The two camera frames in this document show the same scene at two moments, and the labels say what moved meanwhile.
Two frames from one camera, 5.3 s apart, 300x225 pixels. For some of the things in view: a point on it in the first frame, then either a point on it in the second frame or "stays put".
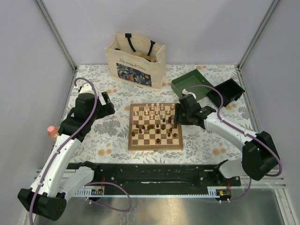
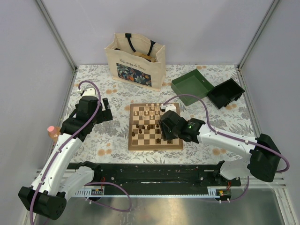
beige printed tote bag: x=137 y=60 stays put
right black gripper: x=177 y=118 -> x=166 y=136
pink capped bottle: x=52 y=131 stays put
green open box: x=190 y=78 stays put
